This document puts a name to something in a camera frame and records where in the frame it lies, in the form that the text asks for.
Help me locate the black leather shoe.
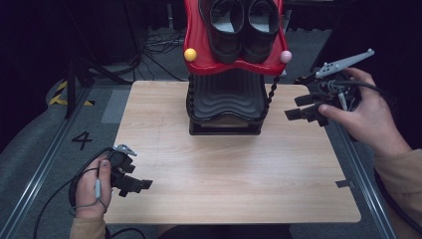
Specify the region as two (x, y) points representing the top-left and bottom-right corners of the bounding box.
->
(197, 0), (247, 65)
(242, 0), (282, 65)

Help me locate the thin black cable loop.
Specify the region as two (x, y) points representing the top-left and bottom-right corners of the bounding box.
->
(110, 227), (147, 239)

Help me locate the metal floor rail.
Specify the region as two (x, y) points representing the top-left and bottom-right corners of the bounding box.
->
(0, 87), (93, 239)
(322, 122), (397, 239)

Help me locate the person's right hand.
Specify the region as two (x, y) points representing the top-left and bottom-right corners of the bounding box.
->
(318, 67), (413, 157)

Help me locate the grey tape strip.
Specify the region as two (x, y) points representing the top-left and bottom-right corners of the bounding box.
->
(334, 179), (355, 189)

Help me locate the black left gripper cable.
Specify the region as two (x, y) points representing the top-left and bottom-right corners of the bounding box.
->
(33, 147), (114, 239)

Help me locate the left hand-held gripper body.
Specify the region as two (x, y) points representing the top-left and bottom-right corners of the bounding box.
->
(107, 143), (138, 187)

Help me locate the yellow and black floor tape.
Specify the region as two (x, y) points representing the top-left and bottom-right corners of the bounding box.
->
(48, 81), (96, 108)

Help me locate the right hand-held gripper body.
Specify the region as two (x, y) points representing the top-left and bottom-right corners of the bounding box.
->
(308, 48), (376, 112)

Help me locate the red and black shoe rack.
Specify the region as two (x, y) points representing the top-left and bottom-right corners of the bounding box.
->
(183, 0), (293, 136)

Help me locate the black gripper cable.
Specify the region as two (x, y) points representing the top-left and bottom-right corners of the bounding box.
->
(33, 147), (114, 239)
(327, 79), (422, 234)

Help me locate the bundle of floor cables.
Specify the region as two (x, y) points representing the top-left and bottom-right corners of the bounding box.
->
(141, 27), (187, 83)

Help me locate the person's left hand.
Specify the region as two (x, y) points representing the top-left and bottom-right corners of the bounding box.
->
(74, 158), (112, 219)

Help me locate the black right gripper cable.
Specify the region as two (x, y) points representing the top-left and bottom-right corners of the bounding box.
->
(327, 79), (422, 234)

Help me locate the grey cable with plug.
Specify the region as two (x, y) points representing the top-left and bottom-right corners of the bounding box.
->
(69, 178), (109, 217)

